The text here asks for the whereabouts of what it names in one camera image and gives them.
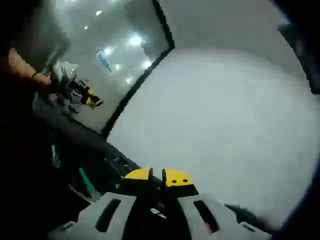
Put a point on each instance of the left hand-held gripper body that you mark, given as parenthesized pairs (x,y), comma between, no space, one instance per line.
(63,73)

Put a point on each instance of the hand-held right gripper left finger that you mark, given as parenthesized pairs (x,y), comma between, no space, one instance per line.
(87,220)

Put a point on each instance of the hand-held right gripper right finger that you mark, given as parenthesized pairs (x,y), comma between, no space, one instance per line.
(225,225)

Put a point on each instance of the black toolbox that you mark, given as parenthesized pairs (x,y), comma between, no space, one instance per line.
(105,175)

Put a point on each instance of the black glass wall frame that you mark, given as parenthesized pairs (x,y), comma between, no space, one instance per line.
(163,25)

